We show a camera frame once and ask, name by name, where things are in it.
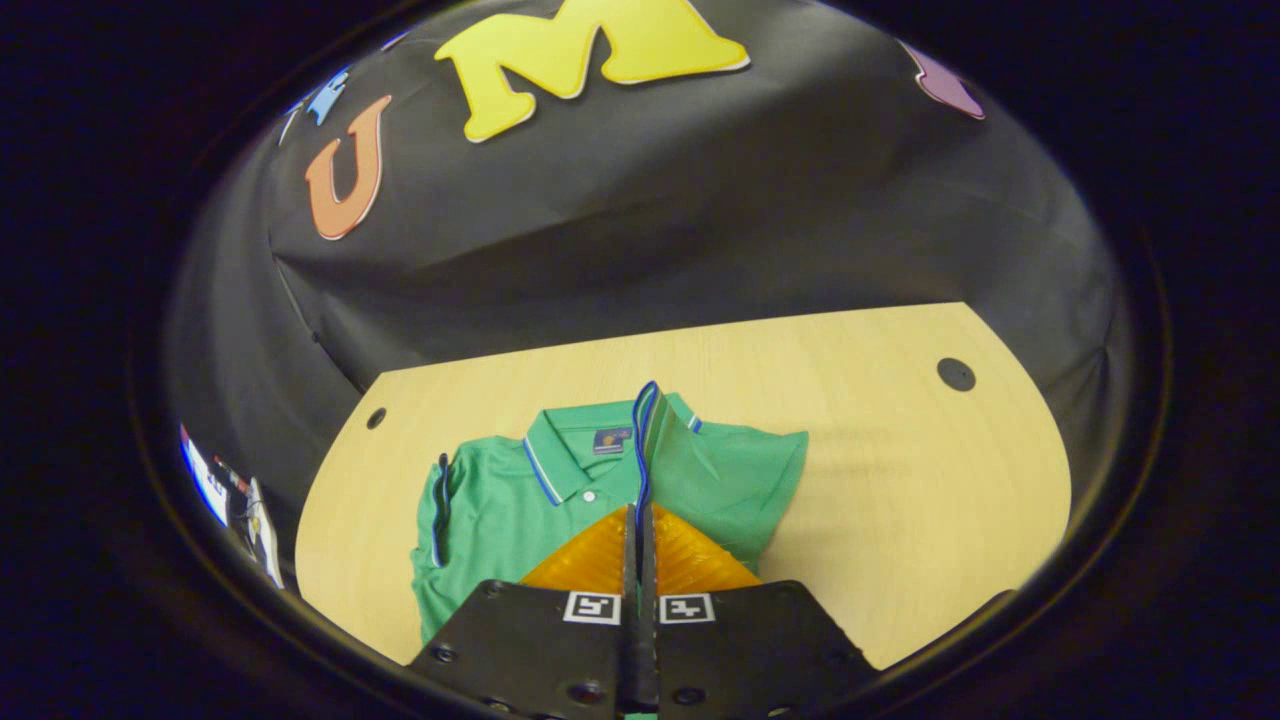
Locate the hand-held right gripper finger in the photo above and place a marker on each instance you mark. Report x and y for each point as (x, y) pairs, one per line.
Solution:
(648, 640)
(631, 640)

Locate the green T-shirt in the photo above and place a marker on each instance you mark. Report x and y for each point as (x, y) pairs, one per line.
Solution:
(500, 500)

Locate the black backdrop cloth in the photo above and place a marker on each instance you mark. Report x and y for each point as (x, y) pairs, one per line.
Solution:
(700, 200)

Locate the white and blue clutter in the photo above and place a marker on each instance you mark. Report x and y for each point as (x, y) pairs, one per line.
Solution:
(215, 480)

